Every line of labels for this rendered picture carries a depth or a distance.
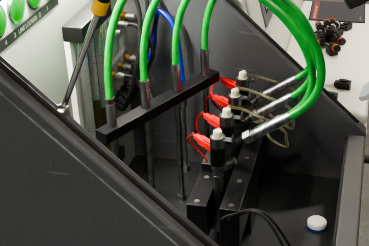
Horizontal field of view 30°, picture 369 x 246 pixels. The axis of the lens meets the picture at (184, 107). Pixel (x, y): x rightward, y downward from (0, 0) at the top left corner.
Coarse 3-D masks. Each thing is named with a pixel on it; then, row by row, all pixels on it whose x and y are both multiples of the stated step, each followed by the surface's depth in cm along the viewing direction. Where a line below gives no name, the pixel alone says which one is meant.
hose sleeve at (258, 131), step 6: (282, 114) 117; (276, 120) 117; (282, 120) 117; (288, 120) 116; (264, 126) 118; (270, 126) 118; (276, 126) 118; (282, 126) 118; (252, 132) 120; (258, 132) 119; (264, 132) 119
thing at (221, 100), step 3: (213, 96) 142; (216, 96) 142; (219, 96) 142; (222, 96) 141; (213, 99) 142; (216, 99) 141; (219, 99) 140; (222, 99) 140; (225, 99) 139; (216, 102) 141; (219, 102) 140; (222, 102) 139; (225, 102) 139; (222, 105) 140; (225, 105) 139
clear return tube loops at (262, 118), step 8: (272, 80) 145; (240, 88) 139; (248, 88) 139; (264, 96) 139; (256, 104) 149; (248, 112) 132; (256, 120) 150; (264, 120) 132; (280, 128) 132; (288, 128) 143; (280, 144) 137; (288, 144) 134
